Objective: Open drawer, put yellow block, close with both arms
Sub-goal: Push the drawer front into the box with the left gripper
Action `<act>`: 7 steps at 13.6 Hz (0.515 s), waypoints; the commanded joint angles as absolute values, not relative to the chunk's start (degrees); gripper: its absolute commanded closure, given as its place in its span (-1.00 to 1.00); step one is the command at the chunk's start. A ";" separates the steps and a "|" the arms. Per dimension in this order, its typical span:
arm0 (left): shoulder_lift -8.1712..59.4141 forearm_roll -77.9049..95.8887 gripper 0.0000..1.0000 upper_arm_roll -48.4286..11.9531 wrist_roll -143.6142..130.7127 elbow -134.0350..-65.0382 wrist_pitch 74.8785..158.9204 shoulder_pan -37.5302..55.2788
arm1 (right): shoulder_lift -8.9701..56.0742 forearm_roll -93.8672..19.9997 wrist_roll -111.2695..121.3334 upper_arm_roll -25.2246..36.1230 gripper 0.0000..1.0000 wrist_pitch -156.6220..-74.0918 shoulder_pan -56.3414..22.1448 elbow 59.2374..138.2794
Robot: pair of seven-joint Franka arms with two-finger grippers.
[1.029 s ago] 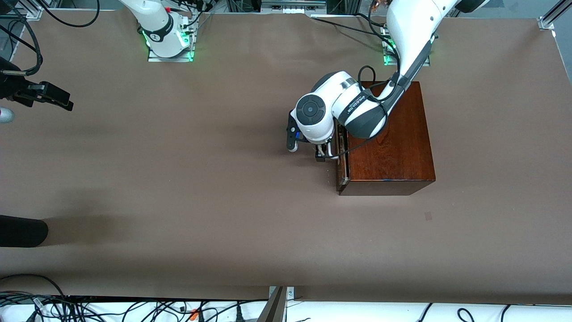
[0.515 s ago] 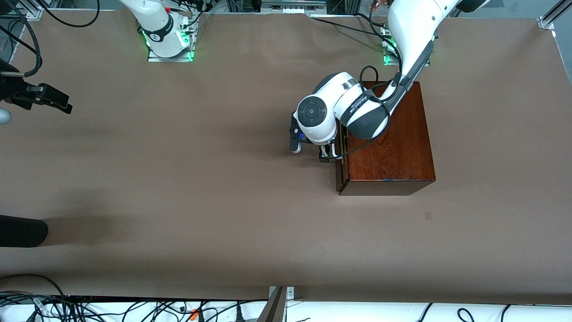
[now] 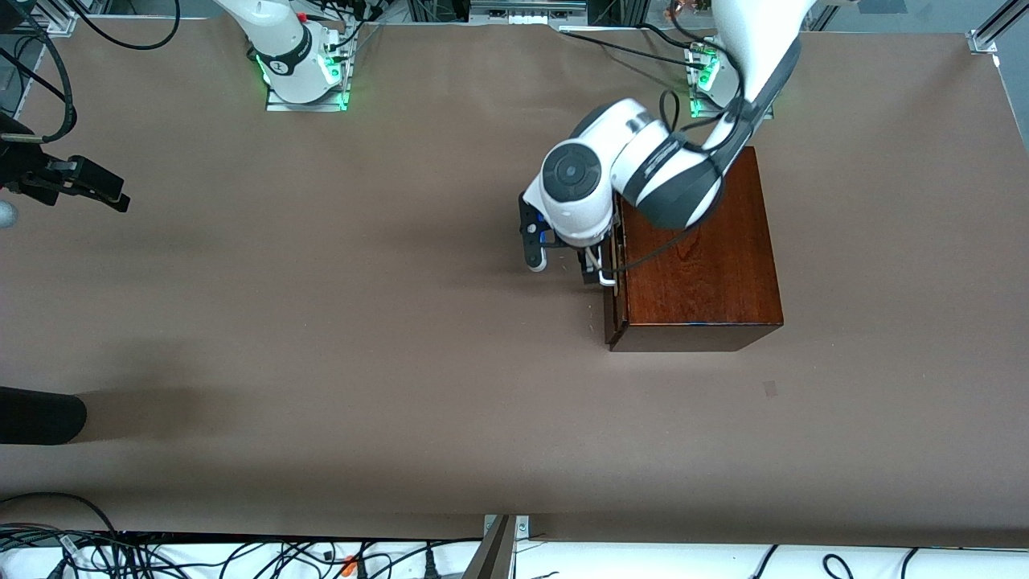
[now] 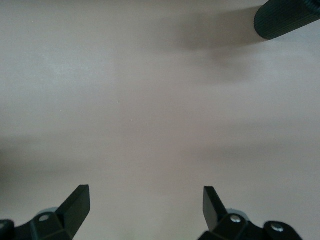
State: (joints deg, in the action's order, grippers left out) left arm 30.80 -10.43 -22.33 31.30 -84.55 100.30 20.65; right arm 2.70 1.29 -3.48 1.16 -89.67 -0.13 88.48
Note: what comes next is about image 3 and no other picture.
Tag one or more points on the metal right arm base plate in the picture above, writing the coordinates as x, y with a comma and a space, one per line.
277, 107

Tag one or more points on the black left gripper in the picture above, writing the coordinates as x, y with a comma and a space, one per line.
588, 263

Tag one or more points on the black rounded cylinder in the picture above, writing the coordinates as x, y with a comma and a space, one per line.
40, 416

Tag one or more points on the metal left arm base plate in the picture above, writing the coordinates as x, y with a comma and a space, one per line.
698, 96

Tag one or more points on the metal bracket with strut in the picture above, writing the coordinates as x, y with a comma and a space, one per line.
494, 555

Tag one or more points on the dark brown wooden cabinet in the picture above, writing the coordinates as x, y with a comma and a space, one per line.
707, 281

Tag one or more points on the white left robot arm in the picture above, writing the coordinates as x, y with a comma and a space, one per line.
635, 145

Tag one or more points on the aluminium frame profile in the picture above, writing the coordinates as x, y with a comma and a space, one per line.
64, 20
993, 32

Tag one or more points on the small copper coloured object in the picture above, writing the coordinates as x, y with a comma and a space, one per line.
675, 8

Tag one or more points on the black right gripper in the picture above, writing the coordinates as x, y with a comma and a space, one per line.
32, 172

